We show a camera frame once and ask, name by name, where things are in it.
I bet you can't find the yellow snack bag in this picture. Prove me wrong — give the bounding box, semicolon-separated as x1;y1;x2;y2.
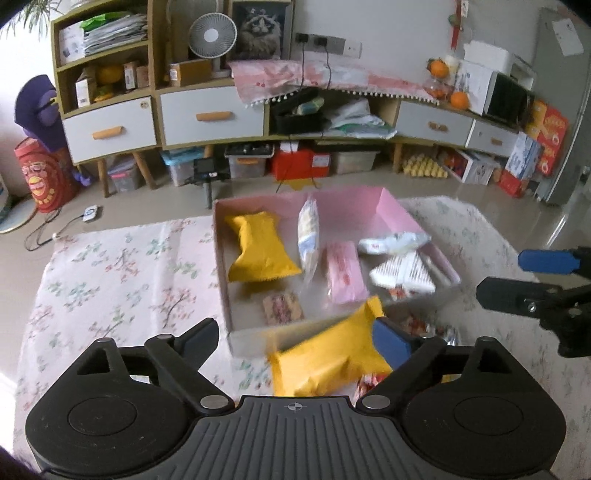
224;211;303;283
269;296;393;397

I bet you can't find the red snack packet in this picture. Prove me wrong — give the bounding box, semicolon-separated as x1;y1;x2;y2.
353;374;388;406
401;315;460;346

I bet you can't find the white triangular snack packet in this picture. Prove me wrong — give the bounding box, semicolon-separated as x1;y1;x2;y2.
370;251;437;294

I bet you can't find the floral tablecloth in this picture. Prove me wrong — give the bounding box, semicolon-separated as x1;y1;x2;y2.
14;197;590;479

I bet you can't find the pink snack packet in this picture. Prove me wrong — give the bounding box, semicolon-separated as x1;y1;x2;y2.
325;241;369;305

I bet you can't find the white blue snack packet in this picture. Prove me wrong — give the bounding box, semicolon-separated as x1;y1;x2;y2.
358;232;432;256

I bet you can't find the small brown biscuit packet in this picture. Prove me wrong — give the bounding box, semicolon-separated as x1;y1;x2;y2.
263;291;304;325

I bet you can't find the yellow snack bag in box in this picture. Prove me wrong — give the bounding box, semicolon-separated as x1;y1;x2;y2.
224;211;303;283

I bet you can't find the pink cardboard box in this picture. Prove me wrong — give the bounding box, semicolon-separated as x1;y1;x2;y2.
213;186;461;357

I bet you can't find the yellow egg tray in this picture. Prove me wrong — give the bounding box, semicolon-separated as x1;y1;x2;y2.
403;154;448;179

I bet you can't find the clear white snack packet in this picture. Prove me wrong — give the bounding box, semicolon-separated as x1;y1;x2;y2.
297;197;321;283

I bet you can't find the black microwave oven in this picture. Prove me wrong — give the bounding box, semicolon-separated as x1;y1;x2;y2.
455;60;535;128

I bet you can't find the grey refrigerator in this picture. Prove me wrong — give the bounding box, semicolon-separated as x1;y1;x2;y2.
533;8;590;205

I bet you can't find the orange fruit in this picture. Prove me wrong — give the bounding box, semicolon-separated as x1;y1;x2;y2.
427;58;450;80
450;91;470;110

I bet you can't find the low tv cabinet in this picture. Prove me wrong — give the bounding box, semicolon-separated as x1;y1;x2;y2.
267;87;521;174

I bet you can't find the red storage box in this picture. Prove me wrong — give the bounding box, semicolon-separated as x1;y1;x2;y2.
271;149;331;181

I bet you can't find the red printed bag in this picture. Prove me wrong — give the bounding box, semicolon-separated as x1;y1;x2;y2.
14;137;80;213

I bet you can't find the purple plush toy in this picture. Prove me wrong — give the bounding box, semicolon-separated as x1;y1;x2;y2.
14;74;93;187

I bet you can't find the wooden cabinet with drawers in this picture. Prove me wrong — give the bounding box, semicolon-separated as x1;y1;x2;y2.
51;1;270;187

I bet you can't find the cardboard box on cabinet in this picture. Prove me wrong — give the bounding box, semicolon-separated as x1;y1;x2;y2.
168;59;212;87

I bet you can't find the pink floral cloth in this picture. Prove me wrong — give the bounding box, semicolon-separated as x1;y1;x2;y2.
228;60;440;106

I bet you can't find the white desk fan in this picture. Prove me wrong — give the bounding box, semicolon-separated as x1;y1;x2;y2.
188;12;238;79

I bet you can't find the stack of papers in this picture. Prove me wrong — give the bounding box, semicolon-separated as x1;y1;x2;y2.
82;12;147;57

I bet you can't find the framed cat picture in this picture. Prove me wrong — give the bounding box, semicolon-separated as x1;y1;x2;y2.
228;1;294;60

